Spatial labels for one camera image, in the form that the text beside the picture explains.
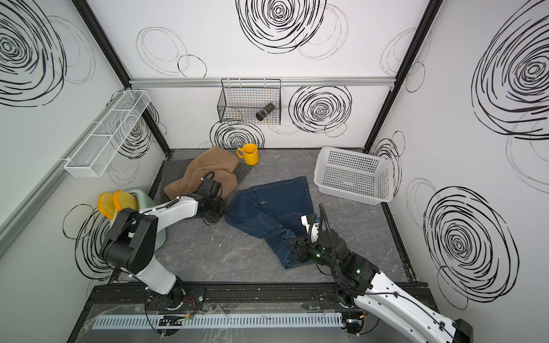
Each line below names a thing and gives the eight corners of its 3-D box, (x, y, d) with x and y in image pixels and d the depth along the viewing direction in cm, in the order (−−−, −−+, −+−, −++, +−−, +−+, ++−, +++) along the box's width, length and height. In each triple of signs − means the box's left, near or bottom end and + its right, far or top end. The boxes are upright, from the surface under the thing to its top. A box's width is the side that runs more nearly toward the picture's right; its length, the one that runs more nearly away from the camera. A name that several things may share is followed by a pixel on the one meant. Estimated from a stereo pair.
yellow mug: (238, 166, 115) (235, 154, 109) (239, 154, 121) (237, 143, 114) (258, 166, 115) (257, 154, 109) (259, 154, 121) (258, 143, 114)
